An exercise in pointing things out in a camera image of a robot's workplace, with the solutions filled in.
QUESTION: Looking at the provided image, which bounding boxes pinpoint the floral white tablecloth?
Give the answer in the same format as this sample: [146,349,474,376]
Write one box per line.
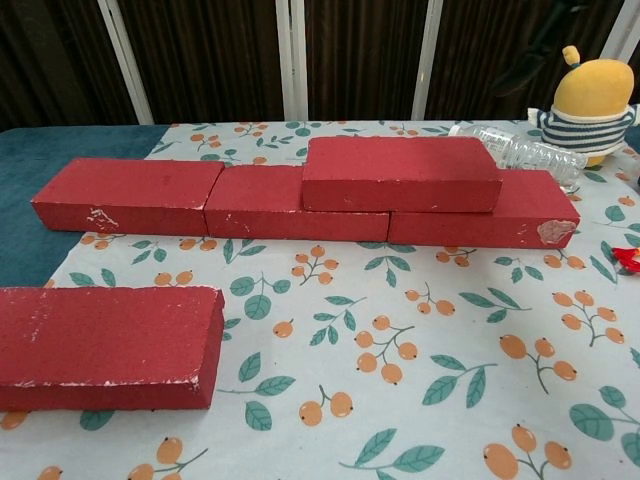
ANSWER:
[0,119,640,480]

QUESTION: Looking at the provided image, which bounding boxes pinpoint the small red object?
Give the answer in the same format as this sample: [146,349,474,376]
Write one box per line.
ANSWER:
[611,245,640,276]

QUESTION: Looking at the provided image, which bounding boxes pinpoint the red foam brick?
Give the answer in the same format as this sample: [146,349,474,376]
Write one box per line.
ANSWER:
[204,164,393,242]
[30,156,227,237]
[301,135,504,216]

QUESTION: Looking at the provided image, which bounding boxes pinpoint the clear plastic water bottle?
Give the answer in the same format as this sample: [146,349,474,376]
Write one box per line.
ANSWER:
[447,123,589,194]

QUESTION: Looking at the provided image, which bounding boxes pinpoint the red foam brick chipped corner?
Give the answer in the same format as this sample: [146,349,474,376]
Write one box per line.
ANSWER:
[387,169,583,250]

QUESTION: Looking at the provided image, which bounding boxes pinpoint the red foam brick scuffed edges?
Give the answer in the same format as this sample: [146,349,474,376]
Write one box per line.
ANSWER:
[0,285,226,414]

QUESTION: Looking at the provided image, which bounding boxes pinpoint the yellow striped plush toy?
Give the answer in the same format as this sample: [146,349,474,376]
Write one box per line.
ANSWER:
[526,44,640,169]

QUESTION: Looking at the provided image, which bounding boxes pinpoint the white frame post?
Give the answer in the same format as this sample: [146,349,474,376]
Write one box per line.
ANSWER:
[411,0,444,122]
[601,0,640,62]
[96,0,154,126]
[274,0,309,122]

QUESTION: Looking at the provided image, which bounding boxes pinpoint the blue felt table cover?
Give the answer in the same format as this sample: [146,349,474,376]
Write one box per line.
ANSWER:
[0,124,172,289]

